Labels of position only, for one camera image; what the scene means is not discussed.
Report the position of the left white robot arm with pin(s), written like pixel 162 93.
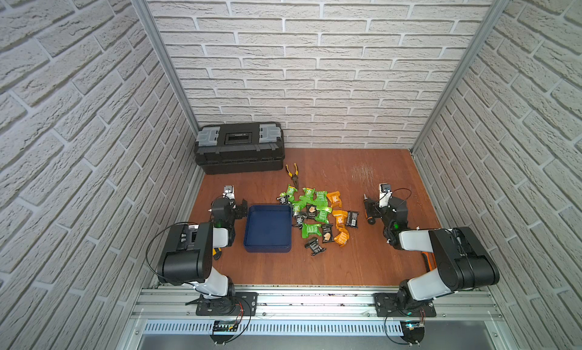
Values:
pixel 188 253

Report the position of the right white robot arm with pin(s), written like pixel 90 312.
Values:
pixel 461 260

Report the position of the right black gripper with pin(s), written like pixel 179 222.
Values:
pixel 374 209

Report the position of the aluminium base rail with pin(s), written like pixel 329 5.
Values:
pixel 302 310

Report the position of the green cookie packet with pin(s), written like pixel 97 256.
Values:
pixel 298 206
pixel 311 230
pixel 288 197
pixel 308 195
pixel 322 214

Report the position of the black plastic toolbox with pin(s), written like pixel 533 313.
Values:
pixel 240 148

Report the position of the black screwdriver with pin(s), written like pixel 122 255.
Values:
pixel 369 210

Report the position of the yellow utility knife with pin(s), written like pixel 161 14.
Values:
pixel 217 253

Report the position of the dark blue storage box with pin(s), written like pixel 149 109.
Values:
pixel 269 229

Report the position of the orange handled pliers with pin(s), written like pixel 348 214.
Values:
pixel 429 260

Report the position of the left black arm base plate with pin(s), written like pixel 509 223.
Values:
pixel 242 304

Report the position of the left control board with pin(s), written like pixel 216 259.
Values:
pixel 223 331

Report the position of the yellow black pliers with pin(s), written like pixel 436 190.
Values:
pixel 293 174

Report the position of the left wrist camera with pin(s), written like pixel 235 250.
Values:
pixel 229 192

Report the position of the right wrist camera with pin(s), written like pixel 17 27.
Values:
pixel 385 194

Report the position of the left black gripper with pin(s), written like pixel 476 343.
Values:
pixel 237 209

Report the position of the orange cookie packet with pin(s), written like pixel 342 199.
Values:
pixel 335 199
pixel 340 217
pixel 343 236

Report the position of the black cookie packet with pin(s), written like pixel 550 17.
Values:
pixel 311 211
pixel 314 246
pixel 299 219
pixel 327 233
pixel 352 219

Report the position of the right control board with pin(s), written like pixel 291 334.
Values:
pixel 412 332

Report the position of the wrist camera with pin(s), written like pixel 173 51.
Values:
pixel 385 194
pixel 229 192

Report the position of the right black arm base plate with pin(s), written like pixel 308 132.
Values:
pixel 398 304

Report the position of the control board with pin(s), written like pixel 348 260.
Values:
pixel 223 331
pixel 412 332

